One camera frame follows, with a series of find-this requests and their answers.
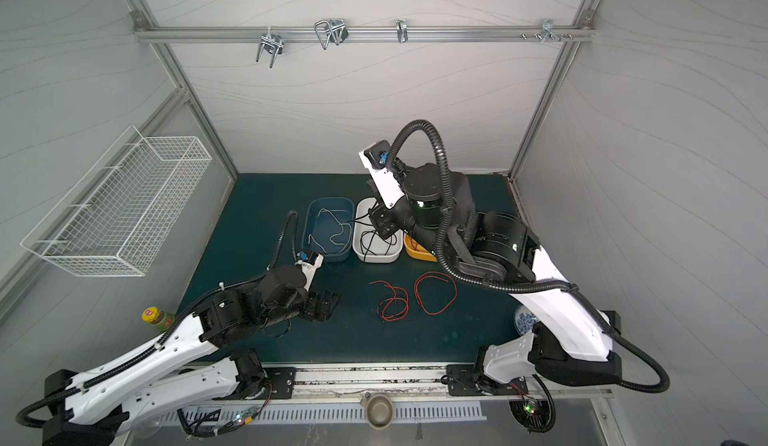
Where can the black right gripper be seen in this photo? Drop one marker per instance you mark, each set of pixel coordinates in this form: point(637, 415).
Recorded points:
point(383, 221)

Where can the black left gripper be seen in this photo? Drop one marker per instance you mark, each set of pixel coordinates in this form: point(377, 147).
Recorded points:
point(313, 312)

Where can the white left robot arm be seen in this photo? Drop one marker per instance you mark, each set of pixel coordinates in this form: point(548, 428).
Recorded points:
point(192, 361)

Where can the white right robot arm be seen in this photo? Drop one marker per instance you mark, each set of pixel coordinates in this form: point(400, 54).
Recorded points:
point(571, 343)

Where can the white plastic bin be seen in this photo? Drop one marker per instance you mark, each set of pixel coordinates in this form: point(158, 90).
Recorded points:
point(367, 245)

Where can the yellow plastic bin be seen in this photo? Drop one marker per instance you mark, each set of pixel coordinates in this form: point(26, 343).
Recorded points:
point(417, 251)

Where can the blue plastic bin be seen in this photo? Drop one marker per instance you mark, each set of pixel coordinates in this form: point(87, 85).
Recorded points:
point(328, 229)

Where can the green table mat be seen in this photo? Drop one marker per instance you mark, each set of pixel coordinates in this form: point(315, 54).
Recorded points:
point(387, 313)

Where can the grey round cup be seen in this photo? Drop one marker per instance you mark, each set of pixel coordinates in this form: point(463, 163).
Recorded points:
point(378, 411)

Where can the blue patterned bowl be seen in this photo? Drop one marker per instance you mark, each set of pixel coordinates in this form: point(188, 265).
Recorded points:
point(524, 320)

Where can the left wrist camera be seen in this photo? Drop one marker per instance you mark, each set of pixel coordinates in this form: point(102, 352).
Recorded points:
point(309, 261)

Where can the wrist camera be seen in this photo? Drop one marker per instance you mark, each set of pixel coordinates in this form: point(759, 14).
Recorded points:
point(309, 261)
point(373, 159)

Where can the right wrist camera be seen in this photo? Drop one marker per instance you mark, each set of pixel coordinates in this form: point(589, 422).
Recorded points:
point(373, 159)

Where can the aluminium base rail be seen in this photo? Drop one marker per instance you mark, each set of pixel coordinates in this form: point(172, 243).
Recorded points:
point(407, 381)

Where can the aluminium top rail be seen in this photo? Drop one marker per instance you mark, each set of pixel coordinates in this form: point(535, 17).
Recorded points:
point(397, 32)

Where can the white wire basket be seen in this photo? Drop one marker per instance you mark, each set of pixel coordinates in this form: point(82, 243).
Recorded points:
point(114, 220)

